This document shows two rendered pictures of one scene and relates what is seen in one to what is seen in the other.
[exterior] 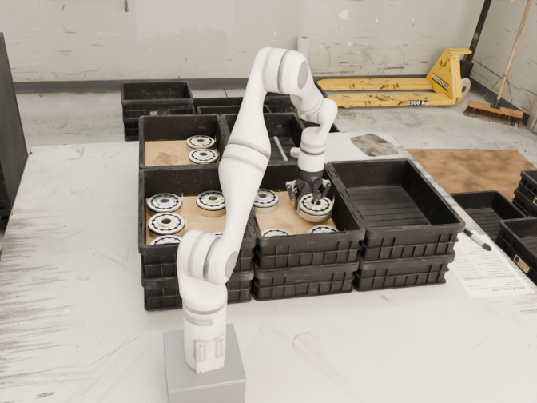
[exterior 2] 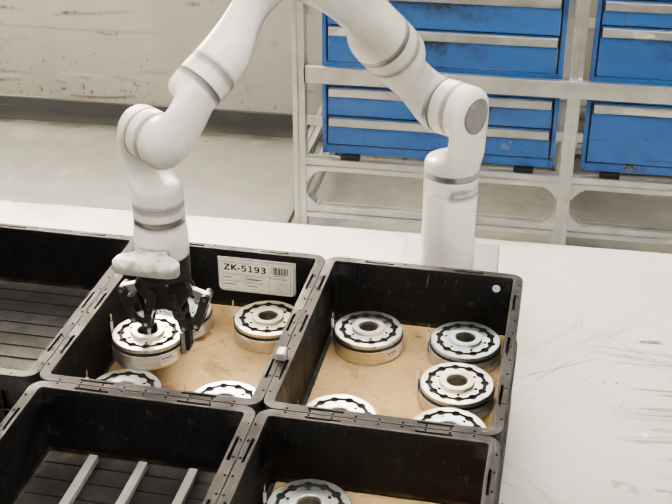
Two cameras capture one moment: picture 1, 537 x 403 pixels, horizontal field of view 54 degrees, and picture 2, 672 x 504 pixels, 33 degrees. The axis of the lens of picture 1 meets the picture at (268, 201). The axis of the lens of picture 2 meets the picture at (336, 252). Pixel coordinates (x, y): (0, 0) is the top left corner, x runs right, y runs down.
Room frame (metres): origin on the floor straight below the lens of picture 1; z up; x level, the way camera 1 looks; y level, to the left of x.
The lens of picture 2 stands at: (2.47, 0.70, 1.78)
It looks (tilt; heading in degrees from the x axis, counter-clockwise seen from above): 29 degrees down; 206
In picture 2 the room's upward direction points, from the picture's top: straight up
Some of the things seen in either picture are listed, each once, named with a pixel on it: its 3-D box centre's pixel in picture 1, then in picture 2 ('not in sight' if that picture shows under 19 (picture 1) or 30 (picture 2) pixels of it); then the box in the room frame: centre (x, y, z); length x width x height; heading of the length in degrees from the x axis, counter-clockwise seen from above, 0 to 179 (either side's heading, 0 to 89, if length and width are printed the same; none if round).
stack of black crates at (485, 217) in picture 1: (487, 231); not in sight; (2.19, -1.11, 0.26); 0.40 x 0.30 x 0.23; 16
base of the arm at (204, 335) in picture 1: (204, 328); (448, 218); (0.81, 0.12, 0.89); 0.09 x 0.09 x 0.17; 23
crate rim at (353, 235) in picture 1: (295, 199); (194, 318); (1.31, -0.08, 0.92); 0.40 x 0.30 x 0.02; 14
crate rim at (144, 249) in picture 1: (192, 205); (403, 342); (1.24, 0.21, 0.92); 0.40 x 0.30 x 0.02; 14
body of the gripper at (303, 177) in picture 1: (308, 177); (164, 277); (1.33, -0.11, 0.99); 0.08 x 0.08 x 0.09
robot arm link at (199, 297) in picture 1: (204, 271); (454, 132); (0.80, 0.12, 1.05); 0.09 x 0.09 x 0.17; 71
